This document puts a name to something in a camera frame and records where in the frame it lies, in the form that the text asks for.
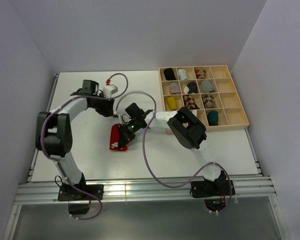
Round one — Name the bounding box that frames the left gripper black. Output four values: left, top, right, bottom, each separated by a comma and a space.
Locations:
90, 92, 115, 118

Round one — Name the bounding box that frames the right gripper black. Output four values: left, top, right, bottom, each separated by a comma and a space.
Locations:
117, 118, 141, 149

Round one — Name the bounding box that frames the red sock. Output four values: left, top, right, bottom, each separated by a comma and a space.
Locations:
109, 123, 128, 152

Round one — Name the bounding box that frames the dark green reindeer sock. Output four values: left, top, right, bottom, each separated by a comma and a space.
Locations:
207, 110, 219, 126

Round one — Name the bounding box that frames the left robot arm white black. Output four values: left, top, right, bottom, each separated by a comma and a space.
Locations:
35, 80, 118, 200

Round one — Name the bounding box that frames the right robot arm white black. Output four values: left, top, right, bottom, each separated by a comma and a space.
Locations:
117, 102, 233, 196

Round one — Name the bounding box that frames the rolled yellow sock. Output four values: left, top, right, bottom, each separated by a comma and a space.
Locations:
166, 96, 178, 111

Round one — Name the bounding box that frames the rolled grey beige sock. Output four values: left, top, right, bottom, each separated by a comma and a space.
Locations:
168, 82, 181, 95

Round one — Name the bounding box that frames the rolled brown argyle sock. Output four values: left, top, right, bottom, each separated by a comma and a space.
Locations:
183, 95, 199, 110

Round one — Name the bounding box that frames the rolled black striped sock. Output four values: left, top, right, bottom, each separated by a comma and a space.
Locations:
183, 81, 199, 94

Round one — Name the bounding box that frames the rolled white striped sock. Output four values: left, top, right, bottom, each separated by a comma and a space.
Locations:
177, 68, 188, 80

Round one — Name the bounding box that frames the rolled dark argyle sock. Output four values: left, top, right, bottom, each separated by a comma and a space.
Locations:
201, 94, 218, 109

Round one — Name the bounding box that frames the wooden compartment tray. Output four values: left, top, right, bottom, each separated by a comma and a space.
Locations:
158, 65, 250, 132

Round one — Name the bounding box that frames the rolled orange argyle sock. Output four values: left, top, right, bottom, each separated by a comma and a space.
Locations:
194, 68, 207, 79

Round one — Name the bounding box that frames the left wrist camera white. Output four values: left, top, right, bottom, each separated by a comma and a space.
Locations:
102, 84, 118, 98

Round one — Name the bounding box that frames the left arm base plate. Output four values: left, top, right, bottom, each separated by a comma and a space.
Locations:
57, 183, 104, 202

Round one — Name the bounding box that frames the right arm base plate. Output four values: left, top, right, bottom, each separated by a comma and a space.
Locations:
190, 180, 236, 199

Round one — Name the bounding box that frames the aluminium frame rail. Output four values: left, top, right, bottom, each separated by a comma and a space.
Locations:
13, 175, 276, 205

